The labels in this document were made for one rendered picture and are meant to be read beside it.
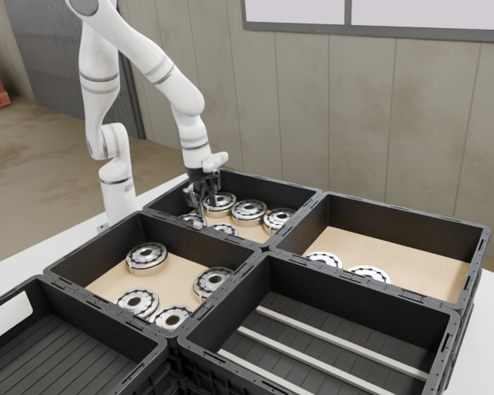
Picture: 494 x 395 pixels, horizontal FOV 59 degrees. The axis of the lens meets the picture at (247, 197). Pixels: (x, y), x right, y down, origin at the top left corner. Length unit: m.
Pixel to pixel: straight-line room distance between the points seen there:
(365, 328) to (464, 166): 1.65
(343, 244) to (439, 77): 1.40
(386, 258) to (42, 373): 0.78
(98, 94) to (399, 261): 0.82
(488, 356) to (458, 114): 1.49
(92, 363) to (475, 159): 2.00
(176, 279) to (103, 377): 0.29
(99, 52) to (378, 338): 0.86
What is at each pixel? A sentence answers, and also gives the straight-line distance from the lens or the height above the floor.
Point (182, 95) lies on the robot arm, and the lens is 1.08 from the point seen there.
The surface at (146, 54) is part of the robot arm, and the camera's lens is 1.05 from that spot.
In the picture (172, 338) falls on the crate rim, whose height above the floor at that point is 0.93.
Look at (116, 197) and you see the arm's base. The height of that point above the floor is 0.92.
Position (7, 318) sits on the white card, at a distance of 1.07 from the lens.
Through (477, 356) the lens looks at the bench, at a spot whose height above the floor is 0.70.
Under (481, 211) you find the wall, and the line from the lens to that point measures 2.55.
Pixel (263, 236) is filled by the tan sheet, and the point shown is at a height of 0.83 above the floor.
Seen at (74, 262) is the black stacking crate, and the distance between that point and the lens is 1.11.
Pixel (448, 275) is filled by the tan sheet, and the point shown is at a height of 0.83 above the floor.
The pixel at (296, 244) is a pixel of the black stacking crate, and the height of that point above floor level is 0.88.
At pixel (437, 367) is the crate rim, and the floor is 0.93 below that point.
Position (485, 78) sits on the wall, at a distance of 2.32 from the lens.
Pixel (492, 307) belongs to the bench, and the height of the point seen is 0.70.
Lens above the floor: 1.50
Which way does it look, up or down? 29 degrees down
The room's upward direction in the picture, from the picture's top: 6 degrees counter-clockwise
